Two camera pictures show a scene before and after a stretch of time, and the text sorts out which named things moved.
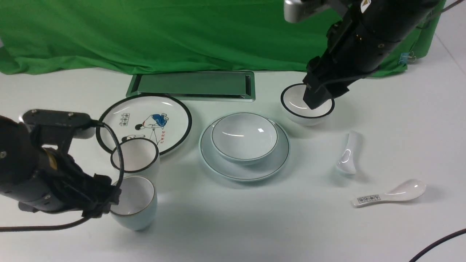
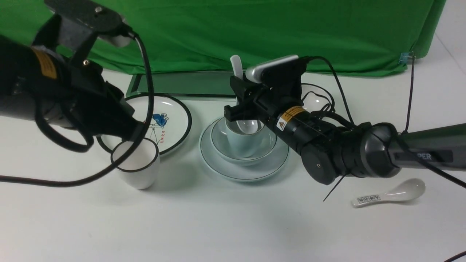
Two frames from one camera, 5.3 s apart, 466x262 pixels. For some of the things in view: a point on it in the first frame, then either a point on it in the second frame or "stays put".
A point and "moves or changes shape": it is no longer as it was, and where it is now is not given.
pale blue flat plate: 261,170 stays put
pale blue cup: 137,206 -> 245,136
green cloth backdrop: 55,36 stays put
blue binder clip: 404,57 stays put
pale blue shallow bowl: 244,138 stays put
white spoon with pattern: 409,190 stays put
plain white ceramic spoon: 347,160 moves or changes shape
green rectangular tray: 224,86 stays put
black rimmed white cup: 140,156 stays put
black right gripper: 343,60 -> 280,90
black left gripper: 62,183 -> 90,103
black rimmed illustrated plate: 165,121 stays put
